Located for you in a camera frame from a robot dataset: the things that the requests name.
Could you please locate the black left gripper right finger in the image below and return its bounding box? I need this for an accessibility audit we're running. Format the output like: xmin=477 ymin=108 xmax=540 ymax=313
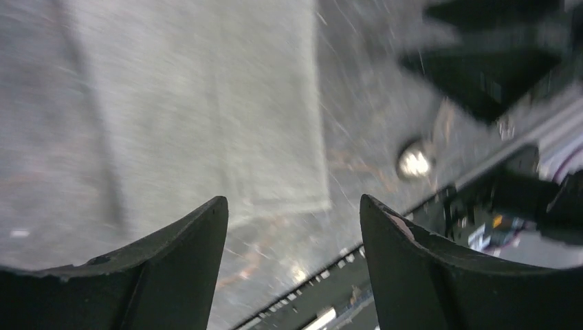
xmin=360 ymin=195 xmax=582 ymax=329

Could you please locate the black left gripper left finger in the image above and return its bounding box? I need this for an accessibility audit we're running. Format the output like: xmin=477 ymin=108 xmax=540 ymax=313
xmin=1 ymin=197 xmax=228 ymax=329

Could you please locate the grey cloth napkin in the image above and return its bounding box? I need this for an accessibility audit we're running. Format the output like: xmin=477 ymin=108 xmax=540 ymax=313
xmin=1 ymin=1 xmax=330 ymax=270

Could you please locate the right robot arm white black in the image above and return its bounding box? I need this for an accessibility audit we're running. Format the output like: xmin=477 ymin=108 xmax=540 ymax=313
xmin=401 ymin=1 xmax=582 ymax=245

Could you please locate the silver spoon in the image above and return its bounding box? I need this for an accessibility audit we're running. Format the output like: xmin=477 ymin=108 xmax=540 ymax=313
xmin=395 ymin=138 xmax=437 ymax=181

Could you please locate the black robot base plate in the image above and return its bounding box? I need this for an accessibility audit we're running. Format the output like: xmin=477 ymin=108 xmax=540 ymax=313
xmin=230 ymin=141 xmax=583 ymax=330

